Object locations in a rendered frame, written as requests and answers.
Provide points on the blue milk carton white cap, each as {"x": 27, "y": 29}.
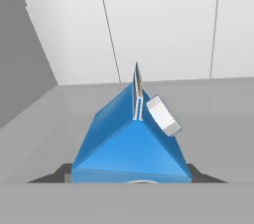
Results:
{"x": 132, "y": 148}

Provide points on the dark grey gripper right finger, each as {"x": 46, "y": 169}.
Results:
{"x": 202, "y": 177}

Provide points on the white cupboard door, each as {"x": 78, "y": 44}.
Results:
{"x": 234, "y": 23}
{"x": 66, "y": 29}
{"x": 162, "y": 26}

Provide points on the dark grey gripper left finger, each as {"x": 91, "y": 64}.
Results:
{"x": 56, "y": 175}

